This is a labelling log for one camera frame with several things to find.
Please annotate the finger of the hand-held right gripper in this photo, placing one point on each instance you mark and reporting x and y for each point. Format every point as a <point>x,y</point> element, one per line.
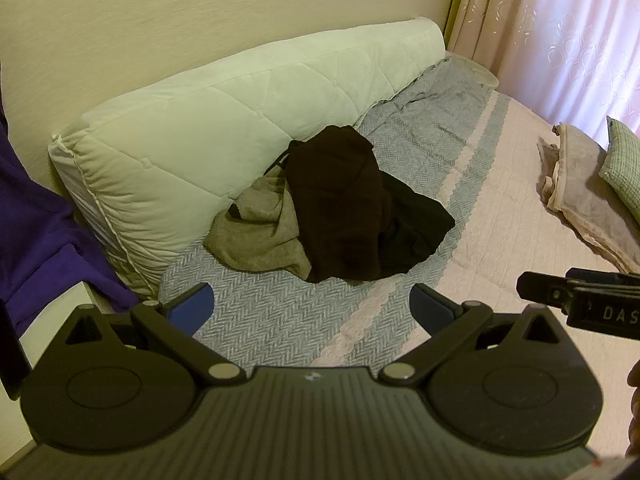
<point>540,287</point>

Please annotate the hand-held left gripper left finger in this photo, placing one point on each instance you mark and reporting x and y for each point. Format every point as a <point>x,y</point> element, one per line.
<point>192,306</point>

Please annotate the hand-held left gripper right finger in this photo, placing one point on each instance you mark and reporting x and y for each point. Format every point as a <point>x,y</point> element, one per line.
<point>430,306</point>

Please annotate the grey knit sweater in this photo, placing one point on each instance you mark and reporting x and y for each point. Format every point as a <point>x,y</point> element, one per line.
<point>260,240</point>

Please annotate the dark brown garment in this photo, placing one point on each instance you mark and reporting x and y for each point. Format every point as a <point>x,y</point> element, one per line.
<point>335,200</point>

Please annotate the person's right hand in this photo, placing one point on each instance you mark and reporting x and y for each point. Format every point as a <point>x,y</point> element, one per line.
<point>635,377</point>

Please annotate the black garment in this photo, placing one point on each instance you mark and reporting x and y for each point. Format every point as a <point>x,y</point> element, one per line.
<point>415,220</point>

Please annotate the folded beige blanket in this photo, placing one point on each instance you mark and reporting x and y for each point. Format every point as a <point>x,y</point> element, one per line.
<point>585,205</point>

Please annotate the grey and pink bedspread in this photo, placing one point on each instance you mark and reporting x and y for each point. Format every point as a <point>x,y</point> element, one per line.
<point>500,200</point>

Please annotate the green checked pillow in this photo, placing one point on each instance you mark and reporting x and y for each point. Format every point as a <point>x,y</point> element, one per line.
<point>625,160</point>

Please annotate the purple cloth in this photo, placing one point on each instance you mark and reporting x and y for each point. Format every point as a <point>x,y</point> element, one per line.
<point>35,220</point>

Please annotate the white quilted duvet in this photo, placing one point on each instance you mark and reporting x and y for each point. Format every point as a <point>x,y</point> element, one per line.
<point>225,125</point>

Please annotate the white sheer curtain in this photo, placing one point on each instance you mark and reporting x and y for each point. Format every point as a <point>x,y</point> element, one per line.
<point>595,35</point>

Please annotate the pink patterned curtain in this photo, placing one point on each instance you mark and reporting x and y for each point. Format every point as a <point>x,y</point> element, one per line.
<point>490,10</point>

